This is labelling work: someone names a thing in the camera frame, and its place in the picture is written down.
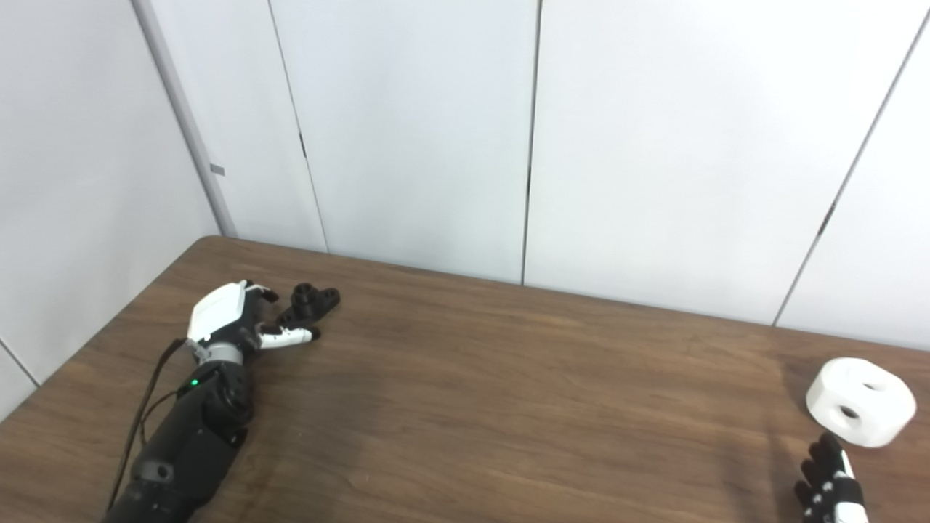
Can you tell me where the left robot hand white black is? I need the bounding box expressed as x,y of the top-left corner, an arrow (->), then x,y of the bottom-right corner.
187,280 -> 321,352

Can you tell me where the black flanged holder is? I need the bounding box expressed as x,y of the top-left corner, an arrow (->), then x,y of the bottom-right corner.
276,284 -> 341,331

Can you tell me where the round white piece with hole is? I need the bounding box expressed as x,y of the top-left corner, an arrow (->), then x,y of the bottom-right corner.
806,357 -> 917,448

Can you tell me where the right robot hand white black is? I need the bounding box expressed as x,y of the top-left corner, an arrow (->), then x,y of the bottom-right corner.
794,433 -> 869,523

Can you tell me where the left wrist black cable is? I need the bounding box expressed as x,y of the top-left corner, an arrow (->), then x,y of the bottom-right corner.
108,338 -> 198,509

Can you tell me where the gray wall corner post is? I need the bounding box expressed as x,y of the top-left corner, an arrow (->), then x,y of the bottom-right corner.
131,0 -> 238,238

